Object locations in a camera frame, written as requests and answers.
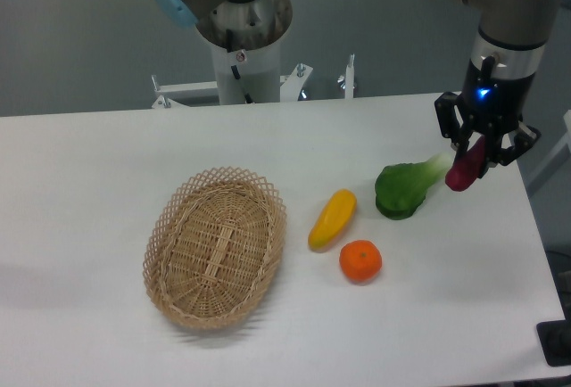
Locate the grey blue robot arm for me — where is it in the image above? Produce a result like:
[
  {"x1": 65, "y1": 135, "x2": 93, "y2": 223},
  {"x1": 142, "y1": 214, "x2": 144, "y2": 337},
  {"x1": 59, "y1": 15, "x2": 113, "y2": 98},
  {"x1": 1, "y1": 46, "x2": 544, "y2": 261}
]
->
[{"x1": 155, "y1": 0, "x2": 561, "y2": 179}]

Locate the orange tangerine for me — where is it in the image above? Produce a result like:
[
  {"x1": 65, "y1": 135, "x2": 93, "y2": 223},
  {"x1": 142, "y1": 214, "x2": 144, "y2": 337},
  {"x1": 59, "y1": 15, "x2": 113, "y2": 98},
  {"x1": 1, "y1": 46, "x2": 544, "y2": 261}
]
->
[{"x1": 339, "y1": 240, "x2": 383, "y2": 283}]

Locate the white metal base frame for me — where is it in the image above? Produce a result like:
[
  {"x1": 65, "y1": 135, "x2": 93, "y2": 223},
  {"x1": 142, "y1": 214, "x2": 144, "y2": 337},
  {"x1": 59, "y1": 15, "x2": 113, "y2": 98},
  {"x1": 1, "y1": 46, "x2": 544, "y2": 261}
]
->
[{"x1": 151, "y1": 63, "x2": 313, "y2": 109}]

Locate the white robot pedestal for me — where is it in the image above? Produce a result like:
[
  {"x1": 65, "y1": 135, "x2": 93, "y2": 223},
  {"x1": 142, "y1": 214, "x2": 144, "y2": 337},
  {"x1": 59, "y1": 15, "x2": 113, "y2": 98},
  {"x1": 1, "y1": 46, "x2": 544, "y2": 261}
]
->
[{"x1": 210, "y1": 42, "x2": 281, "y2": 105}]

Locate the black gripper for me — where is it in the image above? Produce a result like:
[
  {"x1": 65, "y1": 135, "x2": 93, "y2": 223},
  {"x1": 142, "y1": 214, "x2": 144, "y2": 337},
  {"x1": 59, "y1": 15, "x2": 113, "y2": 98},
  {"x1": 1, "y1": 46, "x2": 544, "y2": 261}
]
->
[{"x1": 434, "y1": 62, "x2": 542, "y2": 178}]

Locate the oval wicker basket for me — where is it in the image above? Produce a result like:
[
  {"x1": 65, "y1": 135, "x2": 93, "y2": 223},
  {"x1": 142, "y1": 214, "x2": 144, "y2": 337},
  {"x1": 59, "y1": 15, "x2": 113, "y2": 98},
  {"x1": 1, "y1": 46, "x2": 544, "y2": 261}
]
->
[{"x1": 143, "y1": 167, "x2": 286, "y2": 330}]

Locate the black device at table edge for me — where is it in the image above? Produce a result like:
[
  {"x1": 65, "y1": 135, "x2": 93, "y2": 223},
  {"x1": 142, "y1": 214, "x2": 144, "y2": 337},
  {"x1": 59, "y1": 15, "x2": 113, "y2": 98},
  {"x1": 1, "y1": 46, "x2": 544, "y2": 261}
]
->
[{"x1": 536, "y1": 320, "x2": 570, "y2": 367}]

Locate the green bok choy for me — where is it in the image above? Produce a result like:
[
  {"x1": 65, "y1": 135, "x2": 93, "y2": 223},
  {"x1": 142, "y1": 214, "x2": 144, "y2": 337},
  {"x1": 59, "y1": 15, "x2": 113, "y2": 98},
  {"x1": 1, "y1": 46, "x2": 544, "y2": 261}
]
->
[{"x1": 374, "y1": 152, "x2": 452, "y2": 220}]

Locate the white bracket with screw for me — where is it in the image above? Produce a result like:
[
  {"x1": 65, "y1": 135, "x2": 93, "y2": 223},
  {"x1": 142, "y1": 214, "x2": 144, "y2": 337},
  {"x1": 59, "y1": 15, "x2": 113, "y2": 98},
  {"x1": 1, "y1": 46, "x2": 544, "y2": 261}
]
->
[{"x1": 337, "y1": 54, "x2": 356, "y2": 100}]

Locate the yellow mango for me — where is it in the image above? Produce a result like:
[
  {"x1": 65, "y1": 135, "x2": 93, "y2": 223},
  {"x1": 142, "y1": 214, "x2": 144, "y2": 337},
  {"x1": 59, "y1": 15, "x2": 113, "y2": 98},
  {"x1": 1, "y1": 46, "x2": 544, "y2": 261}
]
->
[{"x1": 308, "y1": 189, "x2": 357, "y2": 251}]

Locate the purple sweet potato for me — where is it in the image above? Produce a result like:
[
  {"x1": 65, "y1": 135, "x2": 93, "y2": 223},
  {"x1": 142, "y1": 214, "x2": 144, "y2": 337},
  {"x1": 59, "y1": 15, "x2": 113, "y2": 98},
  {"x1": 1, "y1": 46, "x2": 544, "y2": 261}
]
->
[{"x1": 445, "y1": 136, "x2": 485, "y2": 192}]

